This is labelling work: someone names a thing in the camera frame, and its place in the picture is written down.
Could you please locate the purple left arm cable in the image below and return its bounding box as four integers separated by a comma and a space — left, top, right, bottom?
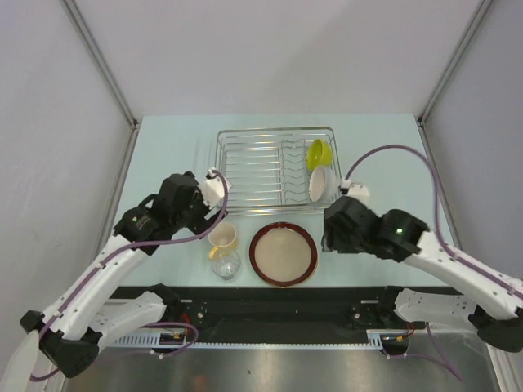
29, 170, 230, 383

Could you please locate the metal wire dish rack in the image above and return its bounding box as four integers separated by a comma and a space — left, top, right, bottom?
215, 126, 341, 216

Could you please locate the yellow mug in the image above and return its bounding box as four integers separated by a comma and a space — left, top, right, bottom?
208, 222, 238, 261

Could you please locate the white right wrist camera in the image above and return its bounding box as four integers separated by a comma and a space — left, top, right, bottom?
339, 179, 370, 207

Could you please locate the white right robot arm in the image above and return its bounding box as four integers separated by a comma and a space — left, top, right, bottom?
322, 196, 522, 353

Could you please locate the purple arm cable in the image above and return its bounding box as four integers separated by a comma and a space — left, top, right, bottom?
29, 170, 230, 383
345, 144, 523, 383

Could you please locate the dark red rimmed plate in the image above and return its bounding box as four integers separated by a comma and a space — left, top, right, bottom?
248, 221, 318, 287

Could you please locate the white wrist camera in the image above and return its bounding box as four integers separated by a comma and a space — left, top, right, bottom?
198, 167, 231, 209
339, 179, 370, 207

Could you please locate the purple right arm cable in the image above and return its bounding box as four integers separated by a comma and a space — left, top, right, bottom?
345, 144, 523, 383

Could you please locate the white bowl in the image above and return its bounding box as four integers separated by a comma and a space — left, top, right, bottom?
309, 165, 339, 203

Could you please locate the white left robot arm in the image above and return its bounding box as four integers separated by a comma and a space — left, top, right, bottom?
20, 168, 231, 378

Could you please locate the light blue cable duct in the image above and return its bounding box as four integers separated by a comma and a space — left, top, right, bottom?
109, 328, 407, 351

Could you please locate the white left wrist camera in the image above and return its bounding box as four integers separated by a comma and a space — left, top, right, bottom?
198, 167, 231, 209

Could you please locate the clear glass cup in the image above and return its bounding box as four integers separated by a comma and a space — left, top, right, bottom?
211, 251, 241, 281

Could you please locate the yellow-green bowl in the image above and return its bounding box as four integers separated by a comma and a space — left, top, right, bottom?
306, 139, 333, 172

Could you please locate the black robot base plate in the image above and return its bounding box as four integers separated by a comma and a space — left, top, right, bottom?
101, 285, 477, 343

